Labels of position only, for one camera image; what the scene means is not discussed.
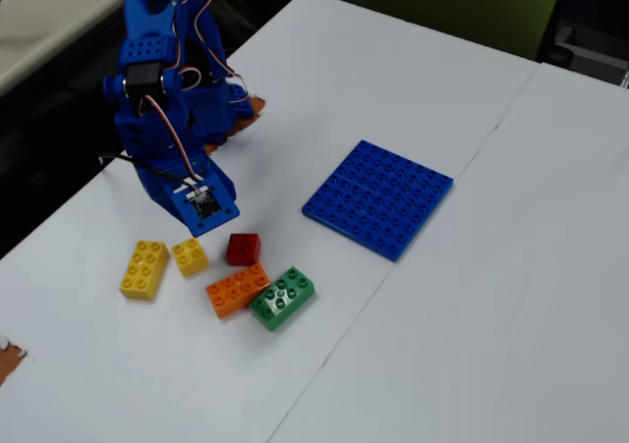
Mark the orange 2x4 toy block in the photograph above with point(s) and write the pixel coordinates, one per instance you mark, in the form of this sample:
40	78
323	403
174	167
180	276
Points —
231	293

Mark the green partition panel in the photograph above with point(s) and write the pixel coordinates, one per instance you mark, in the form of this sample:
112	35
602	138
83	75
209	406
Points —
467	6

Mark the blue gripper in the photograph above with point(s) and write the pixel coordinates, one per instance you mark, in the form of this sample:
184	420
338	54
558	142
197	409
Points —
156	184

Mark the white paper table cover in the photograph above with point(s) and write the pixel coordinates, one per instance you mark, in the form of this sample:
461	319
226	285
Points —
491	315
147	364

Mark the grey background fixture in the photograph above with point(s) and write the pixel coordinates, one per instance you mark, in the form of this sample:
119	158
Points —
589	55

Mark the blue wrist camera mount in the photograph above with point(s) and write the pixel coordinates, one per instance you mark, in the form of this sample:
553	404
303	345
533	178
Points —
227	212

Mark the green 2x4 toy block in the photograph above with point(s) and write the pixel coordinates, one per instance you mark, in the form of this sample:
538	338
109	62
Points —
280	300

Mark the blue 8x8 studded base plate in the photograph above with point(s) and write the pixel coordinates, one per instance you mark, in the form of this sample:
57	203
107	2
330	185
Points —
378	202

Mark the yellow 2x2 toy block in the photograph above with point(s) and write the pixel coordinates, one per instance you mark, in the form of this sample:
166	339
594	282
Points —
190	259

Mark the white background desk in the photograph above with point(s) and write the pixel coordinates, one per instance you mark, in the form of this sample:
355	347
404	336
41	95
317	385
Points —
49	11

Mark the yellow 2x4 toy block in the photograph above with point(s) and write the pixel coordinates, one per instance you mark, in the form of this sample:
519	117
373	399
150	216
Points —
142	271

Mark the blue 3D-printed robot arm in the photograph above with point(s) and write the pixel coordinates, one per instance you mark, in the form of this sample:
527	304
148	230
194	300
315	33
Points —
147	30

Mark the red 2x2 toy block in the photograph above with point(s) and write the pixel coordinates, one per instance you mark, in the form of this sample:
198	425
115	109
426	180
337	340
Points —
243	250

